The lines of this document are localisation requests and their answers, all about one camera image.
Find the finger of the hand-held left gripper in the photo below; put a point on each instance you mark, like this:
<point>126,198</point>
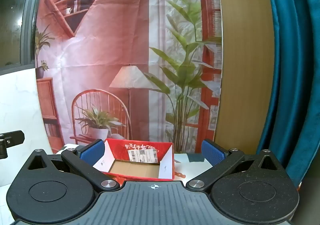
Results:
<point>13,137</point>

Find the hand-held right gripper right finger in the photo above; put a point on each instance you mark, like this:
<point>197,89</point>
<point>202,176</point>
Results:
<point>213,153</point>

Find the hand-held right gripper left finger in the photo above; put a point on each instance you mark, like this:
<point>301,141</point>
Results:
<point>92,153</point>

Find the red strawberry print cardboard box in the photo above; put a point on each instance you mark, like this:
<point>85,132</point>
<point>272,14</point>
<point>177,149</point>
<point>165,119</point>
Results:
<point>140,149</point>

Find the teal curtain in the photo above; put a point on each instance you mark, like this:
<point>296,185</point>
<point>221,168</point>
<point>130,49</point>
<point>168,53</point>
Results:
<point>295,65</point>

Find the printed wall tapestry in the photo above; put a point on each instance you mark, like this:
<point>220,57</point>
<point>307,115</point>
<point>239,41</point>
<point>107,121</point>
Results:
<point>112,40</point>

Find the dark window with grey frame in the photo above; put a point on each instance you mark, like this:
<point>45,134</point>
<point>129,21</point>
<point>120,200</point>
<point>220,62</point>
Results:
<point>15,15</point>

